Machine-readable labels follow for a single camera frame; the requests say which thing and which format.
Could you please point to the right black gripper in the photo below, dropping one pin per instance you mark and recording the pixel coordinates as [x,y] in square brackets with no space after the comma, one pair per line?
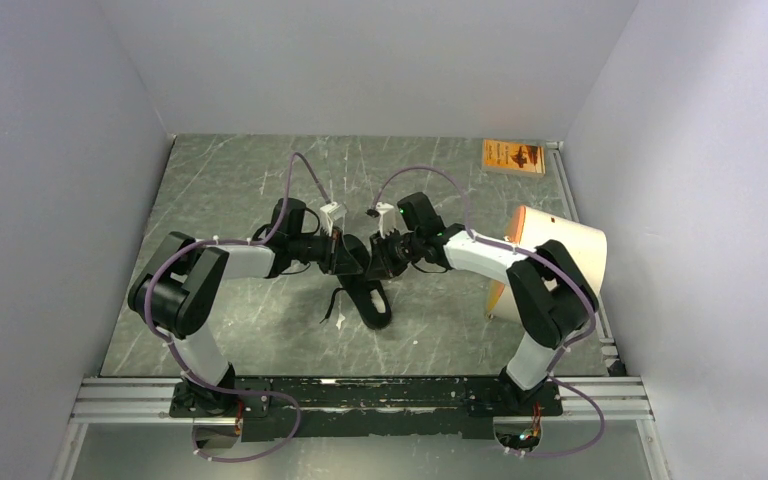
[379,267]

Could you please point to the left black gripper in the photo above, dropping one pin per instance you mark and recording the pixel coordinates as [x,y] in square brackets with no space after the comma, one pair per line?
[342,261]

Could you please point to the black canvas shoe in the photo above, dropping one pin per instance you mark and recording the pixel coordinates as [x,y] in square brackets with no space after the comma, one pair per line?
[368,296]

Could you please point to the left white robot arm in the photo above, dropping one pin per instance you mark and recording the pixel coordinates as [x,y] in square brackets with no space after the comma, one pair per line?
[175,292]

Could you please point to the orange book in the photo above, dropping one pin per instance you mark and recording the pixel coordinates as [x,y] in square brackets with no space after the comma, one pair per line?
[513,158]

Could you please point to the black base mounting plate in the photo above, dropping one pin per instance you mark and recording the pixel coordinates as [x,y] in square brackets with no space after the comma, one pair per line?
[270,408]

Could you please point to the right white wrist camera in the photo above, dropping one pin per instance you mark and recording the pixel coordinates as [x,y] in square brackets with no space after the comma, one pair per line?
[387,218]

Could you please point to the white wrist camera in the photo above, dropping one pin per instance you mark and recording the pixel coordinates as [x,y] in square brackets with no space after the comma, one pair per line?
[387,218]
[330,214]

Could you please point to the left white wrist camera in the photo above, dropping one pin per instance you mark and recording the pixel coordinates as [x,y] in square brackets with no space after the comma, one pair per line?
[330,214]

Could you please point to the aluminium frame rail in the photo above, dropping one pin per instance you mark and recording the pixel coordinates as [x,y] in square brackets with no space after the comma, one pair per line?
[140,401]

